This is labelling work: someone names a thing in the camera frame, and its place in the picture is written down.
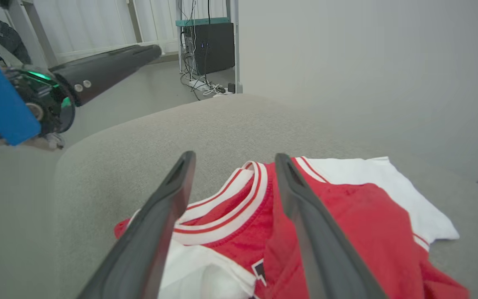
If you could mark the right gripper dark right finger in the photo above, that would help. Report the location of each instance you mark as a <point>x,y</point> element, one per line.
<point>326,249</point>

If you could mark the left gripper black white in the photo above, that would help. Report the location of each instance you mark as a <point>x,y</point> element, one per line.
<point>52,108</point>

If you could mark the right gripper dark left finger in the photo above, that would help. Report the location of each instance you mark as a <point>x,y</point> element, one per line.
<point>147,241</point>

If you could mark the red white basketball jersey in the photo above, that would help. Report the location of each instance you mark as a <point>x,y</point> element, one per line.
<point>347,216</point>

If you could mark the white power strip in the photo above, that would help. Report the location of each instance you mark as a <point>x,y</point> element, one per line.
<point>199,84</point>

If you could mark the teal shelf board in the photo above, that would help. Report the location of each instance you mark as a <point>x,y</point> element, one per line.
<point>201,21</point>

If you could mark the black computer box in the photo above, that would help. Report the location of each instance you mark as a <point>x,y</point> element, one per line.
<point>214,47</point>

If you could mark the white metal rack frame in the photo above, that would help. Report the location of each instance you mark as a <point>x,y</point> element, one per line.
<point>35,33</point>

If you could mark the grey metal partition frame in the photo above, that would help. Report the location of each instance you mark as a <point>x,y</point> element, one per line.
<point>233,45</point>

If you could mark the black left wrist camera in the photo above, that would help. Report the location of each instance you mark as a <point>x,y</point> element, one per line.
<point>2,33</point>

